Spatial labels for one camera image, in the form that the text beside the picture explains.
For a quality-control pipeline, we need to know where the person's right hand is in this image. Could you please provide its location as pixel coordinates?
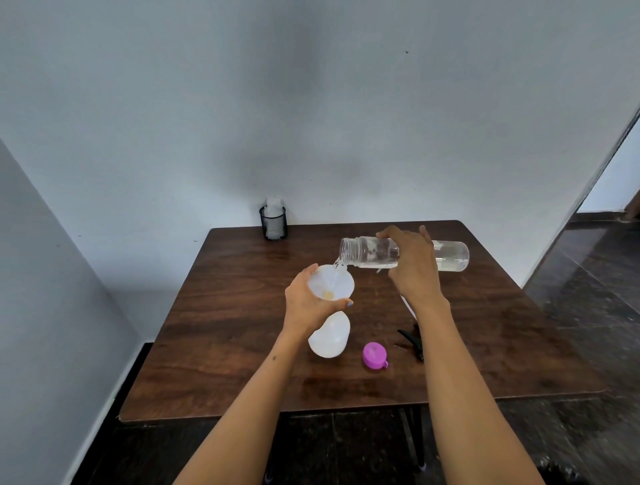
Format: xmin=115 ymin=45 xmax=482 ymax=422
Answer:
xmin=375 ymin=224 xmax=451 ymax=311

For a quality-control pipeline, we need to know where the person's left hand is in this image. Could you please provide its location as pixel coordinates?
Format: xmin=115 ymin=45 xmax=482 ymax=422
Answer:
xmin=281 ymin=262 xmax=355 ymax=341

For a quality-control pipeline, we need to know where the white spray bottle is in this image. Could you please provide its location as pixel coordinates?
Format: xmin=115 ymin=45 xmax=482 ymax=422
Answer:
xmin=307 ymin=310 xmax=352 ymax=360

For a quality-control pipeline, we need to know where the white plastic funnel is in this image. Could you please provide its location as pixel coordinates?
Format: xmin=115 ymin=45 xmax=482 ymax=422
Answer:
xmin=307 ymin=263 xmax=356 ymax=302

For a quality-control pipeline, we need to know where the clear water bottle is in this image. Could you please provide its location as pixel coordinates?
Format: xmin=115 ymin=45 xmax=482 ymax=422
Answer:
xmin=338 ymin=235 xmax=471 ymax=274

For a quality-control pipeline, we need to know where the black spray trigger with tube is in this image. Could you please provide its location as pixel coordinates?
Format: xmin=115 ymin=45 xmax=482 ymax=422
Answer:
xmin=393 ymin=294 xmax=425 ymax=364

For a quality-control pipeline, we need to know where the purple bottle cap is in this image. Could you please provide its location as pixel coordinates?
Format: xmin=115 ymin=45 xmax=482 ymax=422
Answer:
xmin=361 ymin=341 xmax=390 ymax=371

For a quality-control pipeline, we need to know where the person's right forearm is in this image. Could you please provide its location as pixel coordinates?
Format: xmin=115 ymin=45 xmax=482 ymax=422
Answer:
xmin=413 ymin=298 xmax=547 ymax=485

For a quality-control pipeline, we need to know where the person's left forearm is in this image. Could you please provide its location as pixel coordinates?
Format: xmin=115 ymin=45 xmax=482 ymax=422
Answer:
xmin=172 ymin=329 xmax=307 ymax=485

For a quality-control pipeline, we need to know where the dark wooden table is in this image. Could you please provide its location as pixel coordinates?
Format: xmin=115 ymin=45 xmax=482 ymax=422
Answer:
xmin=118 ymin=220 xmax=609 ymax=424

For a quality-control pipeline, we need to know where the black mesh holder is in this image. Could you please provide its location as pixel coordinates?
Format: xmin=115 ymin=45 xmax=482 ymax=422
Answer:
xmin=258 ymin=205 xmax=289 ymax=242

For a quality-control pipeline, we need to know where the black metal table leg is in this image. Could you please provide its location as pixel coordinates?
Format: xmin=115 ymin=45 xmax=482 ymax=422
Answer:
xmin=397 ymin=404 xmax=427 ymax=472

